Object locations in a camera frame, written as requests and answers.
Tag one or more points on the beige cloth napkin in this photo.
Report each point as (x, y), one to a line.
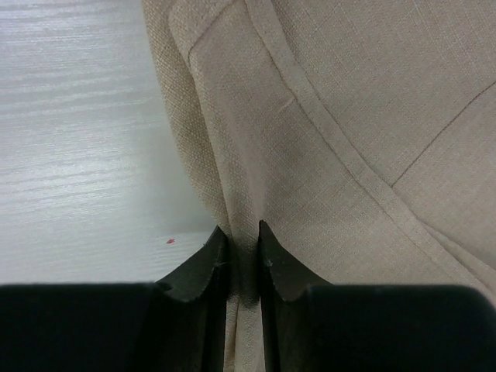
(362, 132)

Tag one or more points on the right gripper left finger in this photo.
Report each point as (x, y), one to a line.
(177, 323)

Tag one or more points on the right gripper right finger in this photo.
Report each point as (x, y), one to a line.
(312, 325)

